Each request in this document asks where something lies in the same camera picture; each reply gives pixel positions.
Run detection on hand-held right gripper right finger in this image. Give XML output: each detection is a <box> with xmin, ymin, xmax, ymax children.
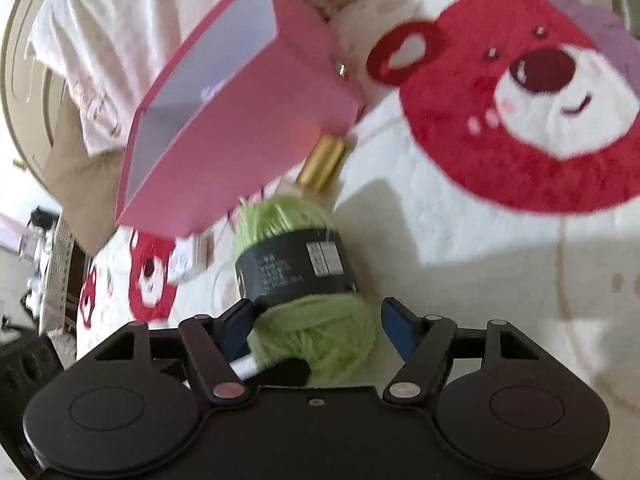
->
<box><xmin>380</xmin><ymin>297</ymin><xmax>543</xmax><ymax>404</ymax></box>

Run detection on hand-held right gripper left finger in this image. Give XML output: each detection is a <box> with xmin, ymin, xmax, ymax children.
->
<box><xmin>92</xmin><ymin>298</ymin><xmax>258</xmax><ymax>407</ymax></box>

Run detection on green yarn ball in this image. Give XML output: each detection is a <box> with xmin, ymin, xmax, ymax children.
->
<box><xmin>232</xmin><ymin>195</ymin><xmax>383</xmax><ymax>391</ymax></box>

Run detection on pink cardboard box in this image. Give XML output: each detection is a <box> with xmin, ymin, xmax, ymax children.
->
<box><xmin>115</xmin><ymin>0</ymin><xmax>368</xmax><ymax>236</ymax></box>

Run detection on small white tissue pack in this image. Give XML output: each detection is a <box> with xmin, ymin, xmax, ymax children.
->
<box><xmin>167</xmin><ymin>232</ymin><xmax>213</xmax><ymax>286</ymax></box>

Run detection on red bear printed blanket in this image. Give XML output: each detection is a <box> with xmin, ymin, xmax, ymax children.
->
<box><xmin>75</xmin><ymin>0</ymin><xmax>640</xmax><ymax>413</ymax></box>

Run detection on cluttered side table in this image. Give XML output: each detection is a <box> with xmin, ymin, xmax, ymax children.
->
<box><xmin>19</xmin><ymin>205</ymin><xmax>88</xmax><ymax>336</ymax></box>

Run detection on glass bottle with gold cap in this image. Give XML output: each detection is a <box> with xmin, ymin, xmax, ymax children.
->
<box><xmin>277</xmin><ymin>134</ymin><xmax>347</xmax><ymax>198</ymax></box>

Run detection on brown pillow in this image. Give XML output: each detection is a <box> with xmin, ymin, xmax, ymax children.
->
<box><xmin>47</xmin><ymin>92</ymin><xmax>131</xmax><ymax>257</ymax></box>

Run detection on beige headboard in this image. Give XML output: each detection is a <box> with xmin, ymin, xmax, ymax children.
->
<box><xmin>0</xmin><ymin>0</ymin><xmax>68</xmax><ymax>171</ymax></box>

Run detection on pink printed pillow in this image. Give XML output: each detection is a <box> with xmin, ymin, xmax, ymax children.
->
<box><xmin>29</xmin><ymin>0</ymin><xmax>416</xmax><ymax>157</ymax></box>

